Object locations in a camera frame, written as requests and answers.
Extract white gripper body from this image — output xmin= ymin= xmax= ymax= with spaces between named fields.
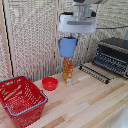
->
xmin=58 ymin=12 xmax=98 ymax=35

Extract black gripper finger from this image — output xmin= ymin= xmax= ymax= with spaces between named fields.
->
xmin=76 ymin=32 xmax=82 ymax=40

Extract blue plastic cup with handle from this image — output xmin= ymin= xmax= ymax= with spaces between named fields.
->
xmin=57 ymin=36 xmax=80 ymax=59

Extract black silver toaster oven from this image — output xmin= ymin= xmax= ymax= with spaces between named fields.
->
xmin=92 ymin=37 xmax=128 ymax=80

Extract beige woven folding screen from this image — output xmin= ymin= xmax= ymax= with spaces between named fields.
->
xmin=0 ymin=0 xmax=128 ymax=84

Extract red plastic bowl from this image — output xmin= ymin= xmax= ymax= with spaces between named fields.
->
xmin=41 ymin=76 xmax=59 ymax=92

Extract grey wrist camera bar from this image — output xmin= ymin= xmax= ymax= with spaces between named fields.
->
xmin=66 ymin=20 xmax=96 ymax=27

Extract black cable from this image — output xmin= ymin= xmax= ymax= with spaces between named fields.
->
xmin=96 ymin=25 xmax=128 ymax=31

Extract black wire oven rack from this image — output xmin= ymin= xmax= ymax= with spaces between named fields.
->
xmin=78 ymin=63 xmax=111 ymax=85

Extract red shopping basket blue handles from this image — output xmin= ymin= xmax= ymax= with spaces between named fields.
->
xmin=0 ymin=75 xmax=49 ymax=128

